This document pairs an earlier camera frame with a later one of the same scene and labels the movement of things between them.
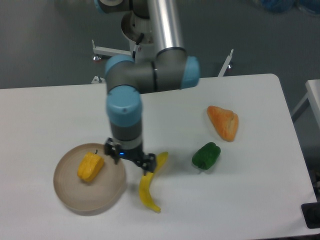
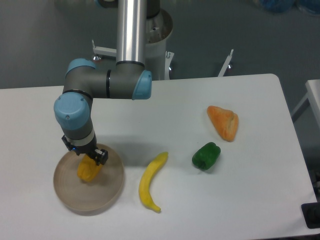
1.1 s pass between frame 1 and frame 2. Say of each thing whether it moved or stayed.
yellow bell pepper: stayed
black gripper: moved
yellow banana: stayed
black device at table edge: stayed
